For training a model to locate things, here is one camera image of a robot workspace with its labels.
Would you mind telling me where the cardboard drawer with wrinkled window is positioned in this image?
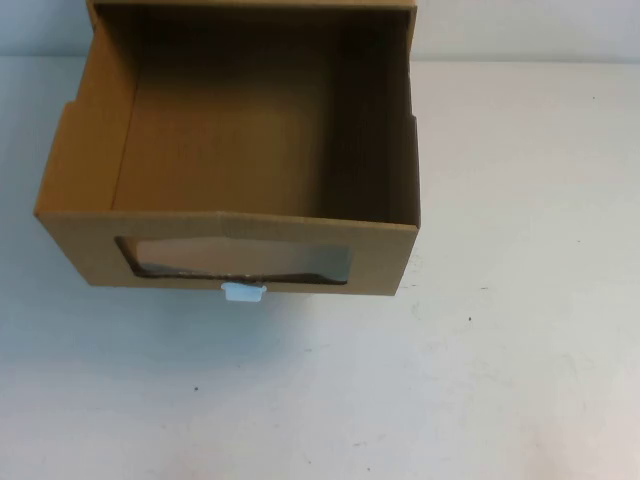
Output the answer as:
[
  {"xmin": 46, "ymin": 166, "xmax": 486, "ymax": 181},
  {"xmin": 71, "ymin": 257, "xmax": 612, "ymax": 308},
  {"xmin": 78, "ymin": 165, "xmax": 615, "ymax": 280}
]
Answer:
[{"xmin": 33, "ymin": 2, "xmax": 420, "ymax": 304}]

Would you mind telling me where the cardboard shell of wrinkled-window drawer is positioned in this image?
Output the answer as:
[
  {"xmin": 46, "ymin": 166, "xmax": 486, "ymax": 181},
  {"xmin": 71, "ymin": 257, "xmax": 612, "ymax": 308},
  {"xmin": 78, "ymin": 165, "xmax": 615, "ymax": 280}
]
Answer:
[{"xmin": 85, "ymin": 0, "xmax": 419, "ymax": 13}]

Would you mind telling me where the white handle by wrinkled window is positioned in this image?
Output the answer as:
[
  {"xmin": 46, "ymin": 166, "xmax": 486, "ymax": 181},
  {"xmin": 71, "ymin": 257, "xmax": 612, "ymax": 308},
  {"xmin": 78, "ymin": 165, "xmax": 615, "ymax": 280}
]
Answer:
[{"xmin": 222, "ymin": 281, "xmax": 267, "ymax": 304}]

